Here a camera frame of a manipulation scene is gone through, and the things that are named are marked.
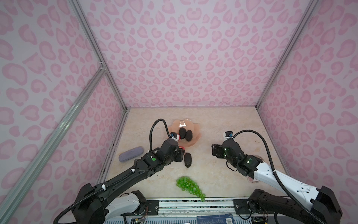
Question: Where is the purple grey oblong case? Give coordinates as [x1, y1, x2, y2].
[118, 147, 144, 162]

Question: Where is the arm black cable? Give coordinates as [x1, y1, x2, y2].
[233, 129, 328, 224]
[148, 119, 172, 153]

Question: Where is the aluminium diagonal frame bar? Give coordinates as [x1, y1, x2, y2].
[1, 68, 106, 224]

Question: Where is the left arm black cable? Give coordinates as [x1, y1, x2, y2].
[148, 119, 172, 153]

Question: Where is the aluminium front rail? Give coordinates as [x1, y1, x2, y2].
[123, 197, 280, 224]

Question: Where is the pink translucent fruit bowl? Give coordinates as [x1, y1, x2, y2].
[168, 119, 201, 148]

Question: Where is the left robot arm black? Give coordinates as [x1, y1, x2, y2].
[71, 139, 185, 224]

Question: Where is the blue box with barcode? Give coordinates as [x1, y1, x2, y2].
[197, 214, 234, 224]

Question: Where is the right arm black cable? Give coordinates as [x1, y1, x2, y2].
[233, 129, 328, 224]

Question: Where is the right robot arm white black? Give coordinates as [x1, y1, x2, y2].
[212, 138, 343, 224]

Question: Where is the green fake grape bunch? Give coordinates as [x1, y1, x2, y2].
[176, 176, 206, 202]

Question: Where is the aluminium corner frame post left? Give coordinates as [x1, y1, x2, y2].
[68, 0, 128, 112]

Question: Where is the dark fake avocado long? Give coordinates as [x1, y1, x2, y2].
[179, 127, 187, 140]

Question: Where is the dark fake avocado round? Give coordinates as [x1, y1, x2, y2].
[185, 130, 193, 142]

